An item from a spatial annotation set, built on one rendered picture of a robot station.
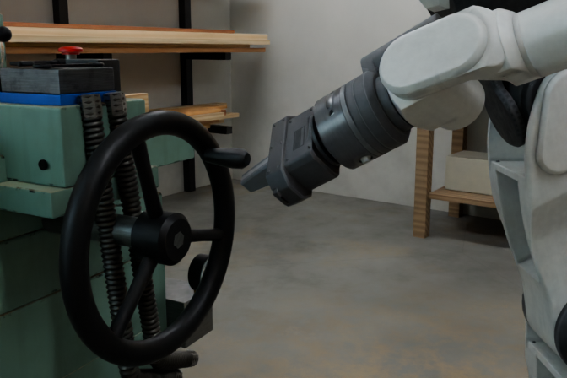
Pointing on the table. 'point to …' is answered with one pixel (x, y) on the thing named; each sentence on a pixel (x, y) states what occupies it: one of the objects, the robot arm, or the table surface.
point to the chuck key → (36, 62)
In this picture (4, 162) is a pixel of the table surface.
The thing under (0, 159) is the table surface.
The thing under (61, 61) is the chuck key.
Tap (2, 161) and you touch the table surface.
